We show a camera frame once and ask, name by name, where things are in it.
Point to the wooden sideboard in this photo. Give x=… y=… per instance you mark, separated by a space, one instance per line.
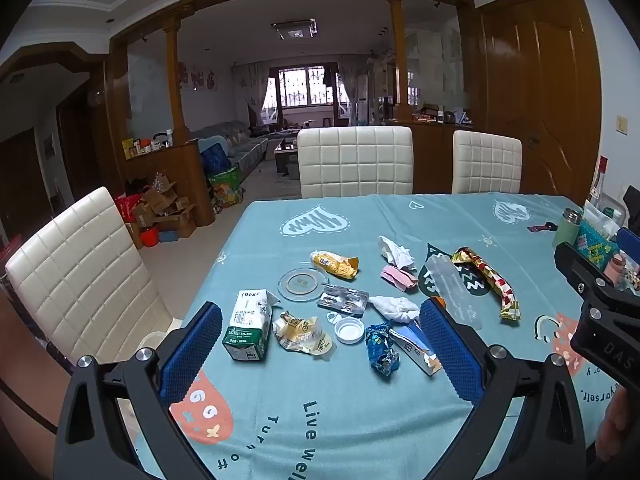
x=435 y=155

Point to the pile of cardboard boxes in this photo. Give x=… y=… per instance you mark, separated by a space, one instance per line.
x=165 y=210

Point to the gold red checkered wrapper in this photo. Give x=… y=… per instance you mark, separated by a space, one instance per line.
x=492 y=275

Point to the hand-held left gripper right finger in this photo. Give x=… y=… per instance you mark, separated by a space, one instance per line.
x=450 y=355

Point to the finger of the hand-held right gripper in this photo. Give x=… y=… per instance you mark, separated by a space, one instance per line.
x=630 y=241
x=575 y=267

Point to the crumpled yellow white wrapper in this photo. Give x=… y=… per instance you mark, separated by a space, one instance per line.
x=300 y=332

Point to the ceiling lamp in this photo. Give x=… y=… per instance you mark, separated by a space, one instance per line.
x=295 y=29

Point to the row of wall pictures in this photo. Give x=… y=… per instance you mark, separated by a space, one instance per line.
x=200 y=79

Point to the dark hair clip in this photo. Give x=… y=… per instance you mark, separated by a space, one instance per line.
x=542 y=227

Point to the small grey bin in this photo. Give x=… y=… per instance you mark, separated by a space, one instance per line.
x=293 y=169

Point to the white paper tissue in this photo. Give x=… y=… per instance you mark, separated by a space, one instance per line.
x=397 y=252

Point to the small pink bottle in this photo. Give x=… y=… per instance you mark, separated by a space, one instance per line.
x=616 y=269

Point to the crumpled blue foil wrapper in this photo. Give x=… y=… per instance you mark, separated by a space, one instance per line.
x=382 y=352

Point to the green white milk carton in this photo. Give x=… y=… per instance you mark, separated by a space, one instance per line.
x=247 y=325

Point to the wall light switch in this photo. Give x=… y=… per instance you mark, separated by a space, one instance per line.
x=622 y=125

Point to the white bottle cap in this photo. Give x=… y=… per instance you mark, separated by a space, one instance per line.
x=349 y=331

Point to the red bucket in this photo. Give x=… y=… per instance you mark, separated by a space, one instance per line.
x=150 y=237

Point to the clear round coaster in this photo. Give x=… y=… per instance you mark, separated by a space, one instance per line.
x=300 y=284

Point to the coffee table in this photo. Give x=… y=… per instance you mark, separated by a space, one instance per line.
x=286 y=152

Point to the white plastic container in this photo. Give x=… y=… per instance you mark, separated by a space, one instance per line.
x=155 y=336

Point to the wooden partition cabinet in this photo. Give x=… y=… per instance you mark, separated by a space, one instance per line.
x=175 y=175

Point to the clear plastic packaging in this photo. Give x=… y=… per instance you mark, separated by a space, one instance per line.
x=450 y=285

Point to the blue bag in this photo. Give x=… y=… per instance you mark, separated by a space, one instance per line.
x=215 y=157

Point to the white floor air conditioner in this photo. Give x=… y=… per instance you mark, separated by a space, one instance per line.
x=363 y=100

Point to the colourful shopping bag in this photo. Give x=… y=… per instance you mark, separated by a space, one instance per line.
x=226 y=187

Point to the person's right hand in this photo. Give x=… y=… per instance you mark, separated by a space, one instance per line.
x=617 y=430

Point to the torn blue white box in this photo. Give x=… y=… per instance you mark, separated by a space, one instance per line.
x=412 y=347

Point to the grey sofa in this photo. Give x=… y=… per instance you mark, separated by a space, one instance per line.
x=240 y=147

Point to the white quilted chair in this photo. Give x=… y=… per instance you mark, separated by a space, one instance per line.
x=487 y=162
x=80 y=270
x=355 y=160

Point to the wooden door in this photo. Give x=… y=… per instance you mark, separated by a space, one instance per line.
x=540 y=90

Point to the green thermos cup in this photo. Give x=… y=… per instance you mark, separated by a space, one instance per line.
x=566 y=230

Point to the beaded tissue box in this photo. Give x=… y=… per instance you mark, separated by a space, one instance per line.
x=595 y=246

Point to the teal printed tablecloth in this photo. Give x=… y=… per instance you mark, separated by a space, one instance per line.
x=350 y=410

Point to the silver blister pack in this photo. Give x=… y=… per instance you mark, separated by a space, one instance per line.
x=342 y=300

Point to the folded pink paper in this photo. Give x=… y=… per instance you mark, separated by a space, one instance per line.
x=400 y=277

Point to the yellow snack wrapper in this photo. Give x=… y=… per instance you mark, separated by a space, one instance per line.
x=336 y=264

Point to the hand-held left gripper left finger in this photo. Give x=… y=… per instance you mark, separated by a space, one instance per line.
x=192 y=355

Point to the barred window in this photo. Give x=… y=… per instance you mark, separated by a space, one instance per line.
x=302 y=87

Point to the orange peel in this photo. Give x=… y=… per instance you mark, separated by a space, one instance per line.
x=438 y=301

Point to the glass bottle with red cap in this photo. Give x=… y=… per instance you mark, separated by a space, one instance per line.
x=599 y=185

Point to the wooden pillar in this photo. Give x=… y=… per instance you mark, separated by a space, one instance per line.
x=175 y=80
x=397 y=55

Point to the balled white tissue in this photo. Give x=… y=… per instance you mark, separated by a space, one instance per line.
x=397 y=308

